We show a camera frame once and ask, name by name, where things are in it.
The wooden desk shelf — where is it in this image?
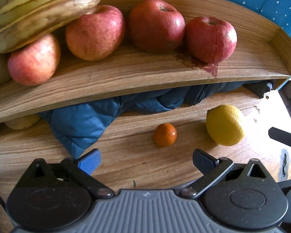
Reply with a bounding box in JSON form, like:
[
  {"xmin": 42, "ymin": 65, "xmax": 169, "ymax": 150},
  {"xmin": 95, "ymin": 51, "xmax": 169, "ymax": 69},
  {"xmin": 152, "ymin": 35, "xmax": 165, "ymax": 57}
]
[{"xmin": 0, "ymin": 0, "xmax": 291, "ymax": 123}]

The beige fruit under shelf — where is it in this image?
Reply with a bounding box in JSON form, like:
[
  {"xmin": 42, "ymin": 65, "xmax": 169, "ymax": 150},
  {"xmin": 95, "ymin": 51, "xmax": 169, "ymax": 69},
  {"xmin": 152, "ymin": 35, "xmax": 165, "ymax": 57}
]
[{"xmin": 4, "ymin": 114, "xmax": 41, "ymax": 130}]

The pale red apple leftmost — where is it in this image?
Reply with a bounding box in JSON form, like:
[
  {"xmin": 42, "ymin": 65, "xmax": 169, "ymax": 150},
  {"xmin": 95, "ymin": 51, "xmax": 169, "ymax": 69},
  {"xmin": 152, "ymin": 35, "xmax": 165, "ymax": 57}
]
[{"xmin": 8, "ymin": 34, "xmax": 61, "ymax": 86}]

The dark blue quilted cloth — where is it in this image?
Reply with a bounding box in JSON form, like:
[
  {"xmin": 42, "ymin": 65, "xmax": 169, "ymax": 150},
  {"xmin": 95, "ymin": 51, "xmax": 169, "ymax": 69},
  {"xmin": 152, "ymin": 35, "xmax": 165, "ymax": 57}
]
[{"xmin": 39, "ymin": 80, "xmax": 275, "ymax": 158}]

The banana bunch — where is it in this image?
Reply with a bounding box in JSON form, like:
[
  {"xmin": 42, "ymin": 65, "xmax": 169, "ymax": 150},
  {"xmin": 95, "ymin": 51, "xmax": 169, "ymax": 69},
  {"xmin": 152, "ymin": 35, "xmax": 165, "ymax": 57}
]
[{"xmin": 0, "ymin": 0, "xmax": 100, "ymax": 54}]

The yellow lemon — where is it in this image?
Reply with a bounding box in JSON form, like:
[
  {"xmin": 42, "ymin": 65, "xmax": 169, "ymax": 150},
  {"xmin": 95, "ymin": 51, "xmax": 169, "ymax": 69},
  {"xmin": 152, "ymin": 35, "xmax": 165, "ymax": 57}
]
[{"xmin": 205, "ymin": 104, "xmax": 247, "ymax": 146}]

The red apple rightmost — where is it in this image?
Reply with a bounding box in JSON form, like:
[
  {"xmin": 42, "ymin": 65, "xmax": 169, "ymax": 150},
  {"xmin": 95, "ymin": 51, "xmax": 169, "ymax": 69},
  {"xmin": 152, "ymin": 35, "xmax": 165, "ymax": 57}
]
[{"xmin": 184, "ymin": 16, "xmax": 238, "ymax": 64}]

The small orange tangerine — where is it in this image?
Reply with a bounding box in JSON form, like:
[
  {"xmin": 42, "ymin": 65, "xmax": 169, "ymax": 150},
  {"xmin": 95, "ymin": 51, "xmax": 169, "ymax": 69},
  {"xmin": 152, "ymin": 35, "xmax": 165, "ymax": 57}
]
[{"xmin": 153, "ymin": 123, "xmax": 177, "ymax": 147}]

